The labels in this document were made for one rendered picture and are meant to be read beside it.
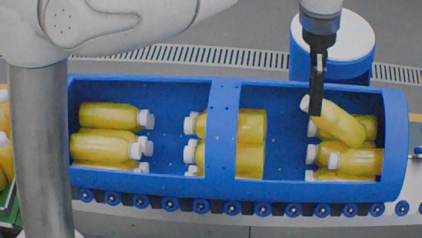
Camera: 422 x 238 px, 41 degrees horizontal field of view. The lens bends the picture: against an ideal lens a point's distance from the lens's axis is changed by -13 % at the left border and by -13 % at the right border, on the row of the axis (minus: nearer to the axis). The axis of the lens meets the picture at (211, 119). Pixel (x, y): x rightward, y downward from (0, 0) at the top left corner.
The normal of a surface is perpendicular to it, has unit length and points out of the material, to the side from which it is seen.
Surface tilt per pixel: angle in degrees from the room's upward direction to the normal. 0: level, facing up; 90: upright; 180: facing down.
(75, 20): 67
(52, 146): 85
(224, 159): 60
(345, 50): 0
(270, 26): 0
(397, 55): 0
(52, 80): 86
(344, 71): 90
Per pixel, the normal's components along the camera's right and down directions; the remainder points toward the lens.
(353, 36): -0.05, -0.69
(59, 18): -0.43, 0.32
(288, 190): -0.11, 0.73
